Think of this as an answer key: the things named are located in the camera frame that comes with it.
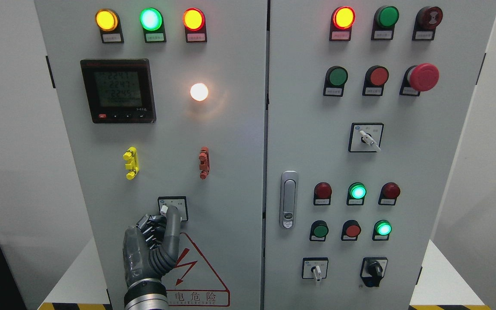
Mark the red electrical hazard warning sticker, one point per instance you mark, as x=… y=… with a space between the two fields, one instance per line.
x=193 y=281

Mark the left grey cabinet door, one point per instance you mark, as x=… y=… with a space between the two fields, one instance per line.
x=225 y=209

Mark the grey cabinet door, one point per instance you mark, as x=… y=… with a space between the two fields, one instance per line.
x=225 y=209
x=310 y=133

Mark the red emergency stop mushroom button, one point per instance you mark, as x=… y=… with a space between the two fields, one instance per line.
x=419 y=78

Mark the clear round lamp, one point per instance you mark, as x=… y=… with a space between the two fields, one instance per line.
x=199 y=92

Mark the orange red-ringed indicator light right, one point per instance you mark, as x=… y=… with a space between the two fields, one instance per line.
x=342 y=19

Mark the red push button upper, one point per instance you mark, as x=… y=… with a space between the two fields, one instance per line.
x=374 y=81

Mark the grey robot forearm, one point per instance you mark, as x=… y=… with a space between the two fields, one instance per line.
x=146 y=294

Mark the silver door latch handle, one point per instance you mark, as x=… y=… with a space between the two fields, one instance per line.
x=288 y=198

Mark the grey black robotic hand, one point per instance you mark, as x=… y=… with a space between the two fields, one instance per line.
x=151 y=247

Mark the black digital power meter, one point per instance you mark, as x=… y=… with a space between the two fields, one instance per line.
x=119 y=91

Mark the dark red indicator light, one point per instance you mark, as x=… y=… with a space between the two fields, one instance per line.
x=322 y=194
x=389 y=194

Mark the dark red indicator light right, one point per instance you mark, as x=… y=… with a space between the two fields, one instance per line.
x=389 y=194

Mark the green lit indicator light middle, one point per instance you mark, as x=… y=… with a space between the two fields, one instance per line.
x=356 y=194

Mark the red push button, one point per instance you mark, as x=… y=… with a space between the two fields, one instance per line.
x=374 y=81
x=350 y=231

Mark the orange red-ringed indicator light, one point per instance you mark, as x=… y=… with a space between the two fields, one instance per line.
x=194 y=24
x=342 y=19

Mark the dark red indicator light left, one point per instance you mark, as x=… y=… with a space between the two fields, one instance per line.
x=322 y=194

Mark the red push button lower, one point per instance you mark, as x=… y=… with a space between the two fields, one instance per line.
x=350 y=231

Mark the white lever selector switch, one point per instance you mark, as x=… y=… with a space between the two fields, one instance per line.
x=180 y=202
x=365 y=136
x=315 y=268

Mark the yellow indicator light top left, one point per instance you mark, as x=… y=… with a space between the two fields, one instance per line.
x=109 y=26

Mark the green push button upper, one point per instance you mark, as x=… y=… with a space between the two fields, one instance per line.
x=335 y=80

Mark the black knob selector switch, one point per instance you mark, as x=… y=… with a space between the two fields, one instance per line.
x=372 y=270

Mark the orange red-ringed indicator light left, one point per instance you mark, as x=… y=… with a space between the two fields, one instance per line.
x=194 y=24

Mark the green lit indicator light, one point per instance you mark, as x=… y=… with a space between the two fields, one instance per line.
x=153 y=25
x=356 y=194

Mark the green lit push button lower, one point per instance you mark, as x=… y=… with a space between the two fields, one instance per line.
x=382 y=230

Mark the white platform with hazard stripe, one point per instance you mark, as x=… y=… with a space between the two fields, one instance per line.
x=440 y=287

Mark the green indicator light top right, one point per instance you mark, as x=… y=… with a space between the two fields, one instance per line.
x=384 y=21

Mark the red terminal clip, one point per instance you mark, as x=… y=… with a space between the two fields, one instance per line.
x=204 y=165

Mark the green lit indicator light left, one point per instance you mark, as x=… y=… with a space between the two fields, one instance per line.
x=153 y=25

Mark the right grey cabinet door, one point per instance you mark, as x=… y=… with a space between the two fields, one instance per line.
x=310 y=133

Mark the dark red buzzer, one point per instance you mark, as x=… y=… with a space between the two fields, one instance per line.
x=426 y=22

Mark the yellow terminal clip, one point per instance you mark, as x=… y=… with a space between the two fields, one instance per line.
x=131 y=163

